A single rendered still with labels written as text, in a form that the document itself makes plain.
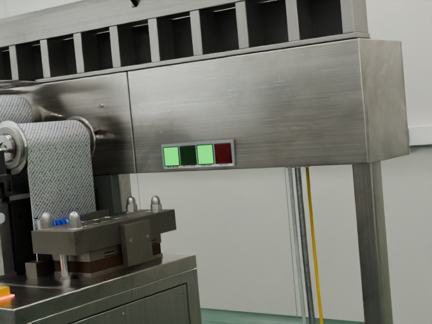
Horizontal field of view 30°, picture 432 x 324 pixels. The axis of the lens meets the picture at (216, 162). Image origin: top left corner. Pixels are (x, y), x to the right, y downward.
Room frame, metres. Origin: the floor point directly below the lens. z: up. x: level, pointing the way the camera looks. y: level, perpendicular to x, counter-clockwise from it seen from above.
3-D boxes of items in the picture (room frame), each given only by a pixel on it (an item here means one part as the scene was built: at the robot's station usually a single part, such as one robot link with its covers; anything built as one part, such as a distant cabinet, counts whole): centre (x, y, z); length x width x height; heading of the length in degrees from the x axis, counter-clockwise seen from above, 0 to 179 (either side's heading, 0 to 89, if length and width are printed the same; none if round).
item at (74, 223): (2.05, 0.37, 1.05); 0.04 x 0.04 x 0.04
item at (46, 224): (2.10, 0.46, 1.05); 0.04 x 0.04 x 0.04
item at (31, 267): (2.25, 0.43, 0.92); 0.28 x 0.04 x 0.04; 143
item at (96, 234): (2.21, 0.31, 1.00); 0.40 x 0.16 x 0.06; 143
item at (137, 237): (2.17, 0.23, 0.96); 0.10 x 0.03 x 0.11; 143
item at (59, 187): (2.25, 0.43, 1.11); 0.23 x 0.01 x 0.18; 143
